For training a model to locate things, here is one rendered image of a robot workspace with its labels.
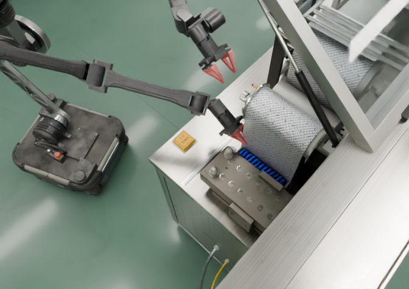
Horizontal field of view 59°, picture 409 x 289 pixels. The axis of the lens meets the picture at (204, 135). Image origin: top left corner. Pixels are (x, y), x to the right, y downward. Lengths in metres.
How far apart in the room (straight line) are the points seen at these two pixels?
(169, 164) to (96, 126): 1.07
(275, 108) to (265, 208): 0.37
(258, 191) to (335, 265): 0.54
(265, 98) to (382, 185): 0.45
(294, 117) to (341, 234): 0.42
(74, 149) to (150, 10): 1.63
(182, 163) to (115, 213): 1.04
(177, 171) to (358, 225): 0.82
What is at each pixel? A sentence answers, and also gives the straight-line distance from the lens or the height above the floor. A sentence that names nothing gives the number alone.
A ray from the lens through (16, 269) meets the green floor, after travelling 2.60.
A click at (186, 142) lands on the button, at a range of 1.55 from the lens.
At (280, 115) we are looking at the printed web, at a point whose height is 1.31.
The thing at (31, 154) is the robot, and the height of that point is 0.24.
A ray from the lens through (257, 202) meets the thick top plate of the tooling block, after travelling 1.33.
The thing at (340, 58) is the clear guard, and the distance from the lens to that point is 0.73.
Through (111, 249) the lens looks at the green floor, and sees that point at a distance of 2.42.
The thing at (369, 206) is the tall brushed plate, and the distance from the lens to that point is 0.95.
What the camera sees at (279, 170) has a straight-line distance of 1.37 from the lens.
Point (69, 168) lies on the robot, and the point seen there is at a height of 0.24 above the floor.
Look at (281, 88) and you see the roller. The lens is 1.33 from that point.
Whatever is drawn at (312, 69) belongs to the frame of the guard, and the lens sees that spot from 0.68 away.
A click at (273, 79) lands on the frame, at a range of 1.60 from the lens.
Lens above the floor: 2.27
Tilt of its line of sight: 60 degrees down
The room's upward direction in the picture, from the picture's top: 3 degrees counter-clockwise
